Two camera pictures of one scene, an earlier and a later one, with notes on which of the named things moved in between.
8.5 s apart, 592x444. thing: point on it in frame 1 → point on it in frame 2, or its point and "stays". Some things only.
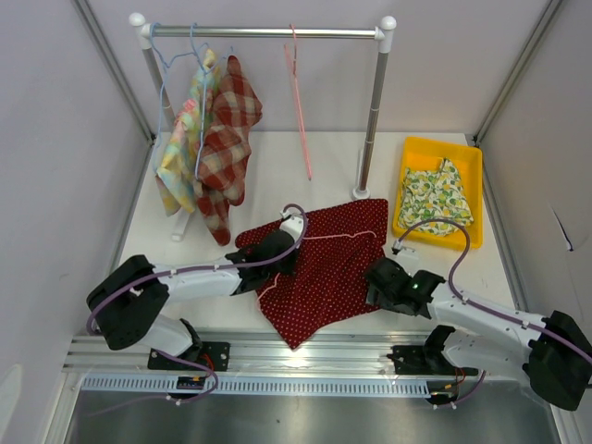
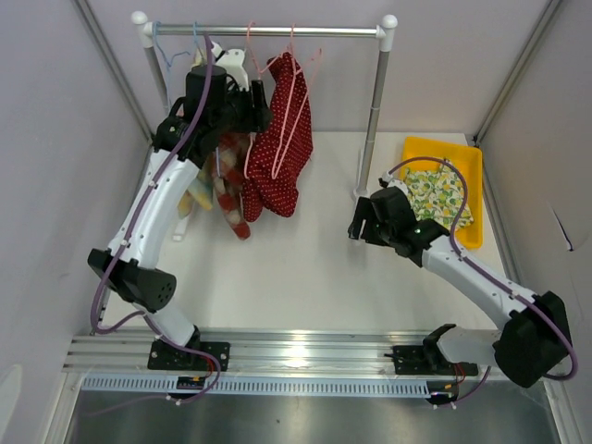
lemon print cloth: (429, 195) stays
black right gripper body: (383, 299) → (376, 231)
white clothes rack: (383, 32) stays
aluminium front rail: (327, 353) stays
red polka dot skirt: (328, 285) → (276, 157)
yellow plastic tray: (468, 159) stays
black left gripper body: (284, 267) → (239, 114)
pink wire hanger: (315, 238) → (259, 67)
